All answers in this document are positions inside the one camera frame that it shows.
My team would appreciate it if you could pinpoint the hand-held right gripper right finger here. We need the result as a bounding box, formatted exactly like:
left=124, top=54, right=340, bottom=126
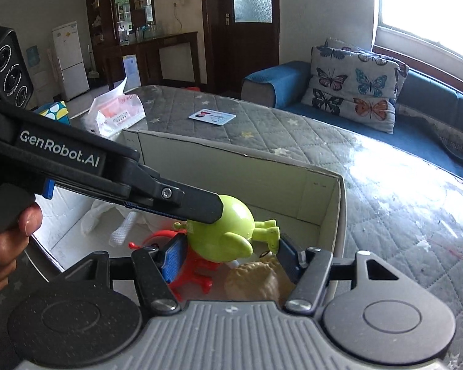
left=278, top=237, right=402, bottom=314

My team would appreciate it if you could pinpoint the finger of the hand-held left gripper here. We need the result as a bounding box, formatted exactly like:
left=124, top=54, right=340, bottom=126
left=125, top=164, right=225, bottom=225

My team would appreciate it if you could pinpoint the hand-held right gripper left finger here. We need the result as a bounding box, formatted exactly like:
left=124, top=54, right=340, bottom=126
left=67, top=232, right=188, bottom=314

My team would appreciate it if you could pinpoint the red round toy figure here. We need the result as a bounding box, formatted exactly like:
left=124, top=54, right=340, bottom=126
left=128, top=229, right=213, bottom=303

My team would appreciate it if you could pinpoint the tan doll figure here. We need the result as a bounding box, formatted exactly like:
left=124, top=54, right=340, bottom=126
left=224, top=256, right=296, bottom=302

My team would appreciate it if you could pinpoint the green round toy figure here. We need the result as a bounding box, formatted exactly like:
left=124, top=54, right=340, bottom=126
left=173, top=195, right=282, bottom=268

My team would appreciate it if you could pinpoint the black white cardboard box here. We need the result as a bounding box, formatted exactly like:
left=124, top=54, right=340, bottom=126
left=25, top=129, right=346, bottom=317

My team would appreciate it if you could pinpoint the white plush rabbit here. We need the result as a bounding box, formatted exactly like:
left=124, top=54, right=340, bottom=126
left=79, top=198, right=186, bottom=247

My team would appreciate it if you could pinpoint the grey quilted desktop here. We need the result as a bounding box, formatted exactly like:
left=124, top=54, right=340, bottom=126
left=0, top=85, right=463, bottom=370

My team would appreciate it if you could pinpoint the person's left hand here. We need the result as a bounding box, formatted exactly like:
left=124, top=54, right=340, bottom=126
left=0, top=202, right=43, bottom=297

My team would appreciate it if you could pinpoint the blue dotted tissue box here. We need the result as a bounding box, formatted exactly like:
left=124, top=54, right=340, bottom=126
left=33, top=101, right=71, bottom=126

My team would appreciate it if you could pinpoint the pink white tissue pack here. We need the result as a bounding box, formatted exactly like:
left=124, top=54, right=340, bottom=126
left=80, top=77, right=146, bottom=137

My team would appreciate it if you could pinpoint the white refrigerator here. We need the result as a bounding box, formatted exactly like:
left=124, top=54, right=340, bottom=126
left=52, top=21, right=90, bottom=101

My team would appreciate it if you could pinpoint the white blue card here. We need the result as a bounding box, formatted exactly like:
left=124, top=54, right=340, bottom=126
left=188, top=109, right=237, bottom=126

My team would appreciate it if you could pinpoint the white blue floor appliance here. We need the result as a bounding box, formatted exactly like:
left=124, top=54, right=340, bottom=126
left=121, top=55, right=141, bottom=93

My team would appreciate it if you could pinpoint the dark wooden cabinet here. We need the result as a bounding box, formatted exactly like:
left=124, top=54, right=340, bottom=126
left=86, top=0, right=199, bottom=91

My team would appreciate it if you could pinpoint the dark wooden glass door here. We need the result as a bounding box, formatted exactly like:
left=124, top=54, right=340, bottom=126
left=201, top=0, right=280, bottom=93

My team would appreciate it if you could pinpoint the butterfly print pillow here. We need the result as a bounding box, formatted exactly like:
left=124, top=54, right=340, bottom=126
left=324, top=37, right=353, bottom=51
left=301, top=46, right=410, bottom=135

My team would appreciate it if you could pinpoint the blue sofa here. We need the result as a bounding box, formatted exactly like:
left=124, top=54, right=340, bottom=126
left=241, top=61, right=463, bottom=189

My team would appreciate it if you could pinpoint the bright window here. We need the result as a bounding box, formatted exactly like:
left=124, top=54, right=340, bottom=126
left=372, top=0, right=463, bottom=81

